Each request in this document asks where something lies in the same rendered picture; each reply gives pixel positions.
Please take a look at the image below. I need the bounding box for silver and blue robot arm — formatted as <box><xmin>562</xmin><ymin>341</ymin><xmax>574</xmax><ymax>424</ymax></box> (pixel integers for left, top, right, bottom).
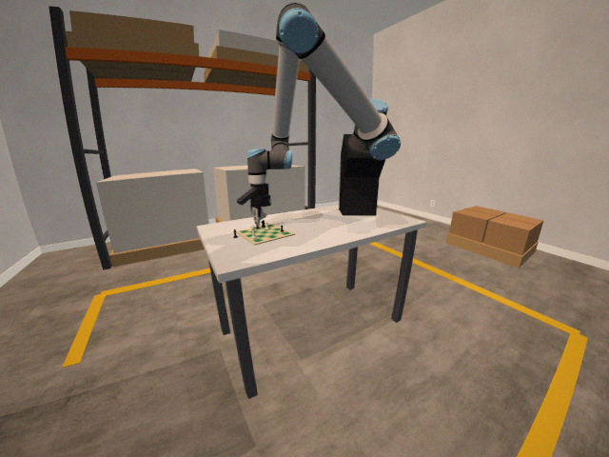
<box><xmin>247</xmin><ymin>2</ymin><xmax>401</xmax><ymax>185</ymax></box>

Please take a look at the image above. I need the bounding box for green and cream chessboard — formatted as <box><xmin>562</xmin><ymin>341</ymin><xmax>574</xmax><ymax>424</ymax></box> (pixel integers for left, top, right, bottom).
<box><xmin>236</xmin><ymin>224</ymin><xmax>295</xmax><ymax>246</ymax></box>

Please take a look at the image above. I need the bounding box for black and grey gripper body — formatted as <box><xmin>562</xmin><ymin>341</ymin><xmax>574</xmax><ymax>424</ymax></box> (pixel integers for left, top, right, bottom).
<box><xmin>250</xmin><ymin>184</ymin><xmax>271</xmax><ymax>208</ymax></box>

